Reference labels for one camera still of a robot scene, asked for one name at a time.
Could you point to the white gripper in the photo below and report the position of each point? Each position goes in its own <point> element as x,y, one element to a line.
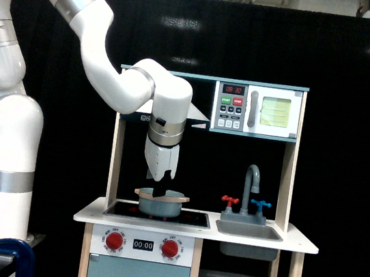
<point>162,163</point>

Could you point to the grey toy pot bowl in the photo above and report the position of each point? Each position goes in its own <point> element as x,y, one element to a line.
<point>167,206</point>

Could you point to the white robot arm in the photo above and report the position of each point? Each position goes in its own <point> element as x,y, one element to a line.
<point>21,117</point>

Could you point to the black toy stovetop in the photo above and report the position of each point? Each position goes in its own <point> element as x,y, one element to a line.
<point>185,219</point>

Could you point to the black timer display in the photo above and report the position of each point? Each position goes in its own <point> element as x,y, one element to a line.
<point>143,244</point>

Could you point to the right red oven knob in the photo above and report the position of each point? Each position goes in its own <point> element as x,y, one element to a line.
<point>169,249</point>

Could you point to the red oven knob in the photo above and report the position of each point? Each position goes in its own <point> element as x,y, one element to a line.
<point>114,241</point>
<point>169,249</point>

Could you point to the left red oven knob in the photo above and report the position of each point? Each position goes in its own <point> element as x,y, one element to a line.
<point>114,241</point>

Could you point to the grey toy sink basin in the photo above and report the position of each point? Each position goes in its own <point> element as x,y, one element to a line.
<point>242,231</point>

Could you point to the grey toy range hood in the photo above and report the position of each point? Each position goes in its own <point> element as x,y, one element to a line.
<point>143,114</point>

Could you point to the grey toy faucet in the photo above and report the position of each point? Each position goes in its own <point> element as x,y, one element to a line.
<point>251,185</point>

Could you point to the toy microwave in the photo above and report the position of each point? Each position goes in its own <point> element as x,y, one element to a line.
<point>254,110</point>

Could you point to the blue C-clamp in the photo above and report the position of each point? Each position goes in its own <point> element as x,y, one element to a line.
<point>23,254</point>

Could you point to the red tap handle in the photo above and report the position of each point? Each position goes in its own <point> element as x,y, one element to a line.
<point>229,200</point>

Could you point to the wooden toy kitchen frame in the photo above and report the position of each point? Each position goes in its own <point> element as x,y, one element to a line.
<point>211,164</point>

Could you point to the blue tap handle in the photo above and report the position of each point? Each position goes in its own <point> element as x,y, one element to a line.
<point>260,205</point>

